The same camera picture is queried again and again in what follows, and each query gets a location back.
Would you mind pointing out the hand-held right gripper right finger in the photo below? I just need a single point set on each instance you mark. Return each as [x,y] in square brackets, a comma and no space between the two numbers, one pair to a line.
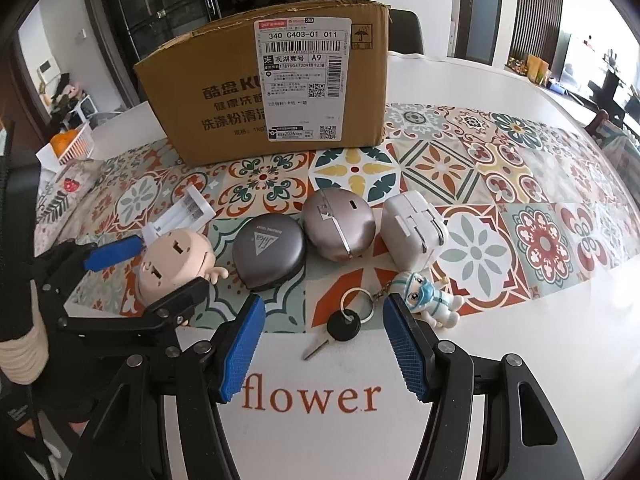
[405,350]

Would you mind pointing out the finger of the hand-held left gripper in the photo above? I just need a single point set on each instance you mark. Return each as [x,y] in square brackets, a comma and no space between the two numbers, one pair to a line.
[112,253]
[170,306]

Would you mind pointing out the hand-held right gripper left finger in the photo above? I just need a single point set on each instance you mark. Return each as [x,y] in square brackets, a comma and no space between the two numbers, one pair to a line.
[245,350]

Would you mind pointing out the beige cartoon head figurine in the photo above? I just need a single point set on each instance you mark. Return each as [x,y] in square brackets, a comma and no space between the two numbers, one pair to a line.
[170,260]

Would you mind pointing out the key with black head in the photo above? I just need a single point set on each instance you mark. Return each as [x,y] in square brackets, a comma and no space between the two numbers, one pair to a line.
[342,330]

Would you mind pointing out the white battery charger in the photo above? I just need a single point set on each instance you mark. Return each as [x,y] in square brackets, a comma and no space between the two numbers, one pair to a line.
[192,210]

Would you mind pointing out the grey teardrop case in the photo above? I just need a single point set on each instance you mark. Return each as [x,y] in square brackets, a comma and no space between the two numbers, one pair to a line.
[270,255]

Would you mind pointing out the white power adapter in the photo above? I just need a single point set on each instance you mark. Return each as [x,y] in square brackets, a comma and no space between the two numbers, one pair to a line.
[410,235]

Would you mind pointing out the silver round case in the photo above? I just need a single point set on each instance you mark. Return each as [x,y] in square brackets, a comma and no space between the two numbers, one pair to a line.
[335,230]

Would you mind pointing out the brown cardboard box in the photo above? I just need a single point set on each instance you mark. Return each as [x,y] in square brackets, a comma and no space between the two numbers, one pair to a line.
[200,100]

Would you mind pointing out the floral printed cloth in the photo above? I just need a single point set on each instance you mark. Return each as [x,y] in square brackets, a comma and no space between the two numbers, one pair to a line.
[65,197]

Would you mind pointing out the pile of oranges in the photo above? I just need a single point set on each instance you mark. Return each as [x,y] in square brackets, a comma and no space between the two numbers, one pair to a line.
[64,142]

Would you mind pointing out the white slatted fruit basket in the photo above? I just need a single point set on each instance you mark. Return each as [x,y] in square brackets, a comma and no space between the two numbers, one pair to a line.
[80,147]

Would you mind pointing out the patterned tile tablecloth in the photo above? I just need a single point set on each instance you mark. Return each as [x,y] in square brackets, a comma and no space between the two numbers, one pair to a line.
[500,240]

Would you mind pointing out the black glass cabinet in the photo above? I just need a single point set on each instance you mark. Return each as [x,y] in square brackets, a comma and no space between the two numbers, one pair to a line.
[150,0]

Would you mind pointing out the white tv console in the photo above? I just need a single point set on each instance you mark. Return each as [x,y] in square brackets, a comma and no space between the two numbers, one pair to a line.
[570,92]

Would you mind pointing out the yellow paper bag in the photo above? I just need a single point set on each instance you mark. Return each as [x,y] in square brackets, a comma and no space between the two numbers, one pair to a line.
[536,67]

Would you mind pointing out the dark grey dining chair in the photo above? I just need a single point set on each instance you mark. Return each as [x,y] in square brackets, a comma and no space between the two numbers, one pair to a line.
[406,30]

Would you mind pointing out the grey door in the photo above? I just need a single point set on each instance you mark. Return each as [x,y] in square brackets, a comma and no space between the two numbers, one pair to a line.
[485,5]

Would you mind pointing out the dark slatted wall panel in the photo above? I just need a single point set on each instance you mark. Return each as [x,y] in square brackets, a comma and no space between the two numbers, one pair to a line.
[537,10]

